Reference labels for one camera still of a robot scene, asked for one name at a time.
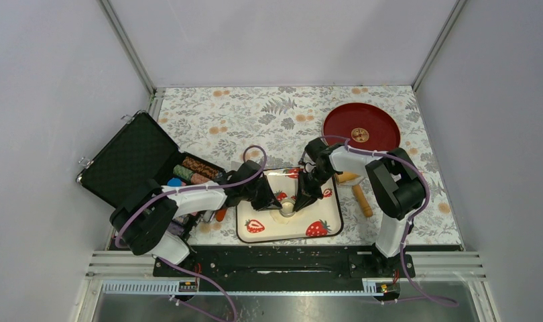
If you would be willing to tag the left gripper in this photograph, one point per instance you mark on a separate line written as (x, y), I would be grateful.
(269, 201)

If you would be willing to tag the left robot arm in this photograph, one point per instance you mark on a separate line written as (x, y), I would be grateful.
(143, 218)

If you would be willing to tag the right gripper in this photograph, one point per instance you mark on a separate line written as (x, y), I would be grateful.
(306, 195)

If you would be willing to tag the red round lacquer tray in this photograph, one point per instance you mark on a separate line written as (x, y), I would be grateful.
(368, 127)

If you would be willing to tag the strawberry print tray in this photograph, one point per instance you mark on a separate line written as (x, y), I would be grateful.
(321, 219)

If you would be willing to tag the floral tablecloth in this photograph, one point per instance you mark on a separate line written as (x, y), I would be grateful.
(219, 123)

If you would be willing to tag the wooden dough roller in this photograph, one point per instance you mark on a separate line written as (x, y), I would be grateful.
(354, 181)

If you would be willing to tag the scraper with wooden handle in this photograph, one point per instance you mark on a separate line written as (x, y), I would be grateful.
(220, 213)

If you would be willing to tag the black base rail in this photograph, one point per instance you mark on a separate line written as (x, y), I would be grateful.
(293, 268)

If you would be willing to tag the black poker chip case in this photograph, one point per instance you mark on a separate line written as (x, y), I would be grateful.
(140, 150)

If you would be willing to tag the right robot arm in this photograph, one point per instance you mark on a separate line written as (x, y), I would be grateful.
(399, 189)

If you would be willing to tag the blue poker chip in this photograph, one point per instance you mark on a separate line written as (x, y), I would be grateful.
(175, 182)

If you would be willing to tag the metal ring cutter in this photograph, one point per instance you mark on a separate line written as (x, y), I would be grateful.
(287, 209)

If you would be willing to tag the white dough ball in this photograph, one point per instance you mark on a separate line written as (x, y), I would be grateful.
(275, 215)

